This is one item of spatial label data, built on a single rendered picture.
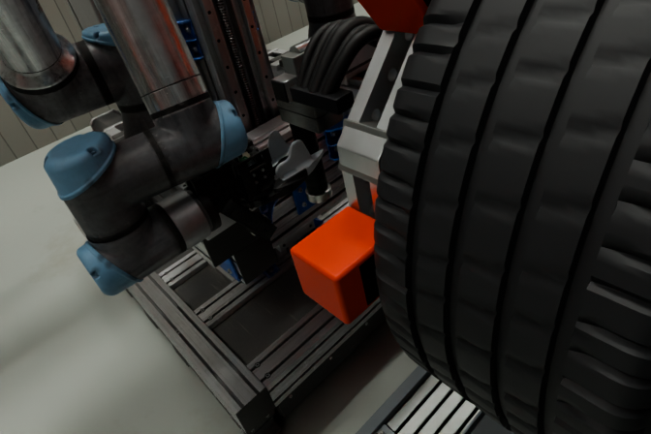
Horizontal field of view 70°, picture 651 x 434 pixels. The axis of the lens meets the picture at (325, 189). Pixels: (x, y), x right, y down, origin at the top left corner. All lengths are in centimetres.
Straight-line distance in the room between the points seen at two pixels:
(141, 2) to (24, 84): 34
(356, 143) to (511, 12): 19
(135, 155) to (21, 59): 32
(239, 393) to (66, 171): 80
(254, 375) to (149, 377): 53
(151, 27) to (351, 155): 26
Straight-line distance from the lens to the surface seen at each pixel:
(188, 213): 62
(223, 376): 126
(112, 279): 61
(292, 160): 68
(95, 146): 55
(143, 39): 57
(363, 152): 46
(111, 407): 169
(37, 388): 191
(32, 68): 84
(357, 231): 48
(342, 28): 57
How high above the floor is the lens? 120
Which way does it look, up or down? 34 degrees down
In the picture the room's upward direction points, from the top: 14 degrees counter-clockwise
